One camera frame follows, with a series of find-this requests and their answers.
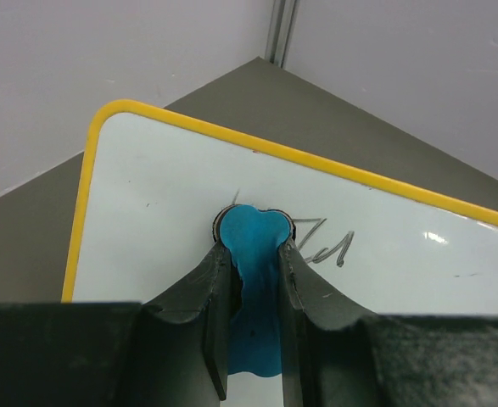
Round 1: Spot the yellow framed whiteboard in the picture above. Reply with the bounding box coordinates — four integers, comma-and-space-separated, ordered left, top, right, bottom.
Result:
62, 100, 498, 406

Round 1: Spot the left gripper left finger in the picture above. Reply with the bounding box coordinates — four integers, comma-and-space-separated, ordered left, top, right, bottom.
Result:
116, 243, 241, 402

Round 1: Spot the corner aluminium wall profile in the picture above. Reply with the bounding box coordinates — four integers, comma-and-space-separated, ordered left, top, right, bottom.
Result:
264, 0, 299, 68

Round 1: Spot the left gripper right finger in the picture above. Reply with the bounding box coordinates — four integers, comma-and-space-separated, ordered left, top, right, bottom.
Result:
277, 240, 381, 406

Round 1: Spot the blue eraser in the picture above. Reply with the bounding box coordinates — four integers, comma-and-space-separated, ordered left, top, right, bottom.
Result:
215, 204, 293, 378

